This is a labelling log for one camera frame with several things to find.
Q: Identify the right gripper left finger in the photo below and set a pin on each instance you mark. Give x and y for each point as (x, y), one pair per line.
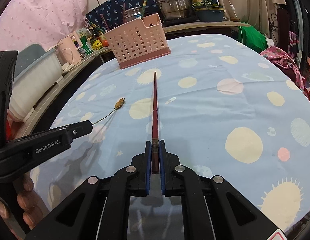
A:
(147, 166)

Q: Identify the pink dotted curtain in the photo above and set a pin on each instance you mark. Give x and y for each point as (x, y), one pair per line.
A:
(43, 22)

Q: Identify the green plastic bag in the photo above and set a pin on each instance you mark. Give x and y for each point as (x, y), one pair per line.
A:
(252, 38)

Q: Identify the stainless steel steamer pot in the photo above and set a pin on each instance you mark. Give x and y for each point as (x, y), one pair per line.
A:
(174, 9)

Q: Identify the dark red chopstick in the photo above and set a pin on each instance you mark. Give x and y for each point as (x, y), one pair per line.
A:
(155, 133)

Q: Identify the pink electric kettle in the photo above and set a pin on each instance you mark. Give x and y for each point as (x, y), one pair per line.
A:
(69, 47)

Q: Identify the pink perforated utensil basket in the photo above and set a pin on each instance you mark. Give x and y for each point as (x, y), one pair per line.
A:
(138, 41)

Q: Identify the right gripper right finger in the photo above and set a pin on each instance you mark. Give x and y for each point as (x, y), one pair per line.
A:
(162, 162)

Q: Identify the red tomato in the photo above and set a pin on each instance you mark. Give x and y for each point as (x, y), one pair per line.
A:
(105, 43)

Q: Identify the pink floral cloth bundle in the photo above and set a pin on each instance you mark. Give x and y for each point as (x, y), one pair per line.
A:
(285, 63)

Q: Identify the blue planet-print tablecloth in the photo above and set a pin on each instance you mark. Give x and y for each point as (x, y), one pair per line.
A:
(223, 109)

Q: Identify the blue basin with greens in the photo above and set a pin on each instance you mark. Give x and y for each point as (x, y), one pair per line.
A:
(208, 10)

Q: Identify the person's left hand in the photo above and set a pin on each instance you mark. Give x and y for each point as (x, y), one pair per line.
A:
(32, 204)

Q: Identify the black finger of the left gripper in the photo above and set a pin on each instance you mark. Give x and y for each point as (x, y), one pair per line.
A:
(77, 130)

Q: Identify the beige curtain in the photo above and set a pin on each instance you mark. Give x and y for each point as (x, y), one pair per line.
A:
(254, 12)

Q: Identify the white dish drainer box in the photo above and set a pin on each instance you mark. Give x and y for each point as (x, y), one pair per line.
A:
(36, 71)

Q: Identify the navy floral backsplash cloth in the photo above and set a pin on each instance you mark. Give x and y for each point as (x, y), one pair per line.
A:
(109, 15)

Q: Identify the gold flower-tip stirrer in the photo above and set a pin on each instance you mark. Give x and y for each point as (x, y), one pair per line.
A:
(119, 104)

